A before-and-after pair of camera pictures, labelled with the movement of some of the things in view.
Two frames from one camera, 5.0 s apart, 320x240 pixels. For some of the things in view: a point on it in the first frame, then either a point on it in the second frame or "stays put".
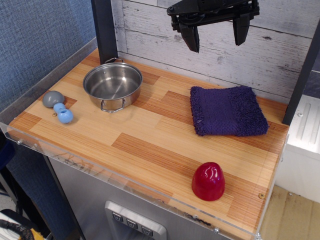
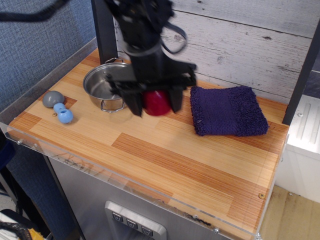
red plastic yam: (208, 182) → (156, 102)
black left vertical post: (103, 20) stays put
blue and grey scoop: (55, 99) stays put
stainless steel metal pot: (113, 84) stays put
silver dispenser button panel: (123, 223) stays put
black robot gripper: (195, 11) → (150, 70)
